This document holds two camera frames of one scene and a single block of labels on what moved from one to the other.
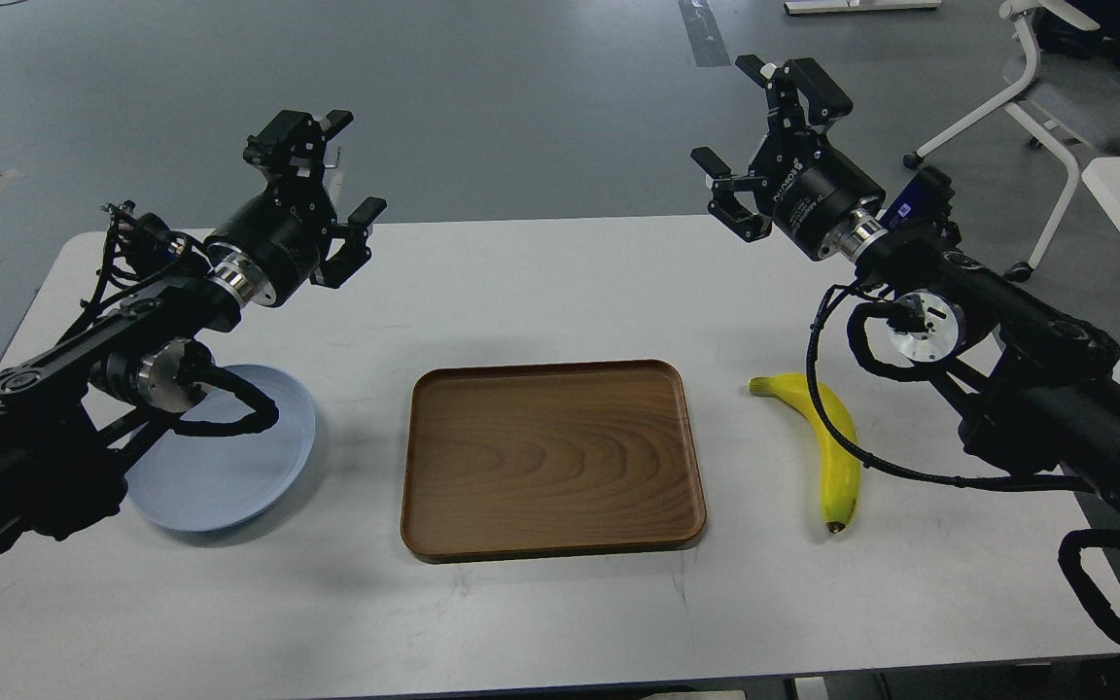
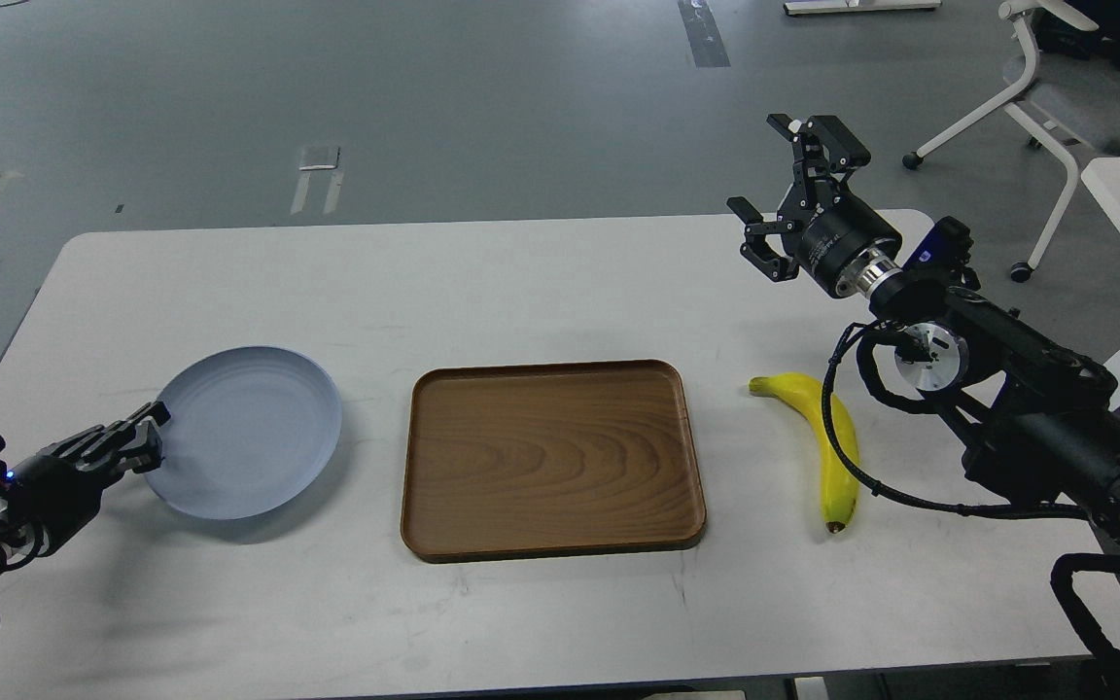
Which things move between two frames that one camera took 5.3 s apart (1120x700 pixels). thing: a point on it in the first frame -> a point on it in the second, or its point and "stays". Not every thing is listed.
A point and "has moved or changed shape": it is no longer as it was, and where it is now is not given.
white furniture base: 821,7 stays
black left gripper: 276,237 -> 49,497
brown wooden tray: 538,459 stays
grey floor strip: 707,40 stays
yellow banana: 841,482 stays
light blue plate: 195,481 has moved or changed shape
